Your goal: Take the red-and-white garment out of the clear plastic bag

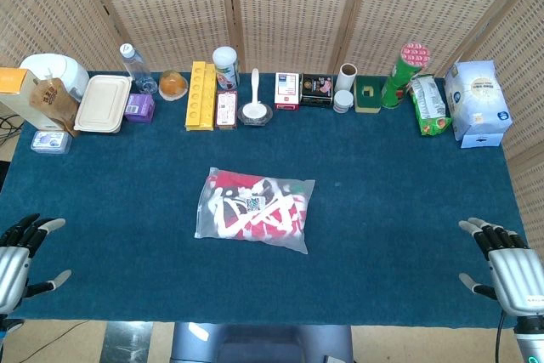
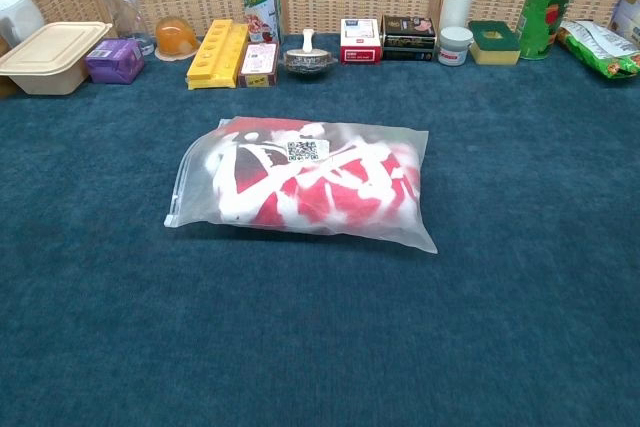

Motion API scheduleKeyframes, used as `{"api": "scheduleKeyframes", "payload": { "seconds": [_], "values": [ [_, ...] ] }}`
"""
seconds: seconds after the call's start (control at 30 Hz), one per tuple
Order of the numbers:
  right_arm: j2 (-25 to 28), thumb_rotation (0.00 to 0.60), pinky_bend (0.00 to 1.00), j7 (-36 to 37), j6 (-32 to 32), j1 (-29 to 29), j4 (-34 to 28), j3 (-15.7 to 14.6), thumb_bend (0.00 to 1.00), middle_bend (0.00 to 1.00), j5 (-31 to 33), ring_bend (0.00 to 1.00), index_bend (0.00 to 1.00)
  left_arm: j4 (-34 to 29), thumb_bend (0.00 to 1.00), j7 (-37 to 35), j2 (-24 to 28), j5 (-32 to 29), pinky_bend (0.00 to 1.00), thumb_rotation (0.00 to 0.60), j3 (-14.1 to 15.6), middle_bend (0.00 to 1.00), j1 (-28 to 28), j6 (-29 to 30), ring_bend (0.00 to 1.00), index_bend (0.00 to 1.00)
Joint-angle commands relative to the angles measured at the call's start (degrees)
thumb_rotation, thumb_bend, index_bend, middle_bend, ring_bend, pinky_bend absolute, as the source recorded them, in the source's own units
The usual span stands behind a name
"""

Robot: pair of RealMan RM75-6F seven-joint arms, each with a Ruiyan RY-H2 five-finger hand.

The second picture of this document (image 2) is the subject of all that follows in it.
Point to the red white patterned garment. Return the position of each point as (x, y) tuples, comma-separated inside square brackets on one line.
[(300, 197)]

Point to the frosted plastic zip bag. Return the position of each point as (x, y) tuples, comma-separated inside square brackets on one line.
[(197, 207)]

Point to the green snack bag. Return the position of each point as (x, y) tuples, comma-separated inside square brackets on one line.
[(600, 49)]

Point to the dark patterned bowl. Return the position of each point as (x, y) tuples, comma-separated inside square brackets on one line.
[(310, 64)]

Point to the dark red pink-label box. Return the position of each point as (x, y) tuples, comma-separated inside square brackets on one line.
[(259, 64)]

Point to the red white small box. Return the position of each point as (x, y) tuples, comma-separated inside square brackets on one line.
[(360, 44)]

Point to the white rice spoon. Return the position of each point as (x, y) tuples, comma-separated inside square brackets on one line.
[(308, 39)]

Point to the blue tablecloth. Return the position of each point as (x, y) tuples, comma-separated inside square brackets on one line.
[(320, 347)]

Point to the yellow plastic egg tray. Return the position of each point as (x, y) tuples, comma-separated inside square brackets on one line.
[(215, 57)]

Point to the black printed box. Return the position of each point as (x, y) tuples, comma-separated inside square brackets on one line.
[(407, 39)]

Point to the white green printed can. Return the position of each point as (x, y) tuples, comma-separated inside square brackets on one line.
[(260, 7)]

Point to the small white jar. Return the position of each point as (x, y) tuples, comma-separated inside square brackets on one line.
[(455, 47)]

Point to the orange jelly cup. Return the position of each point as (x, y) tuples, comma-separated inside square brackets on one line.
[(175, 37)]

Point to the white paper roll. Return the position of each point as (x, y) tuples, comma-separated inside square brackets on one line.
[(456, 7)]

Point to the green yellow sponge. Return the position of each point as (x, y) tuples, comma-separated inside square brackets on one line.
[(495, 44)]

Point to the small purple box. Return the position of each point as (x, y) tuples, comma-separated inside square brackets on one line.
[(112, 62)]

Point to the clear plastic water bottle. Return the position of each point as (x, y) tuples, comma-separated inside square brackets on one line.
[(120, 2)]

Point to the green chips tube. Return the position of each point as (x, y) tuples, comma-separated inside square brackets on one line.
[(547, 2)]

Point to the beige lidded lunch box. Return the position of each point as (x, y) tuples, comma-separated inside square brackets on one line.
[(50, 52)]

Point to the white rounded appliance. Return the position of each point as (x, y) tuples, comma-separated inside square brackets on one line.
[(15, 12)]

